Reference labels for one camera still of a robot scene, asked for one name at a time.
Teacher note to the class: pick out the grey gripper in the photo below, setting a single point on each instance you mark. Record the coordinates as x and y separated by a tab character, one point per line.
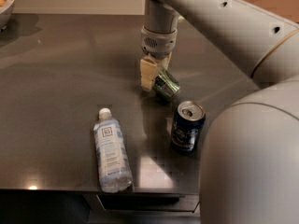
159	44

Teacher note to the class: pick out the green soda can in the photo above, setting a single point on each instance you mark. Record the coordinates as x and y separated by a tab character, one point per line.
165	85

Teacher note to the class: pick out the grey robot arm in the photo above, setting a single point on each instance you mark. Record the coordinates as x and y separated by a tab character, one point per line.
249	171

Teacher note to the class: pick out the blue soda can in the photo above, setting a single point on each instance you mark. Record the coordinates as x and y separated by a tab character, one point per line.
188	121

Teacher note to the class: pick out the clear plastic water bottle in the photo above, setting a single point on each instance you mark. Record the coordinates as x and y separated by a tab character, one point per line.
113	166

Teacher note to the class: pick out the dark drawer under counter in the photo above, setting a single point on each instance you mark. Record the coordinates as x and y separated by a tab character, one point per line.
149	202

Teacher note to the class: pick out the white bowl with fruit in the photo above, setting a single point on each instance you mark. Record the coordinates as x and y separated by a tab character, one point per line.
6	8

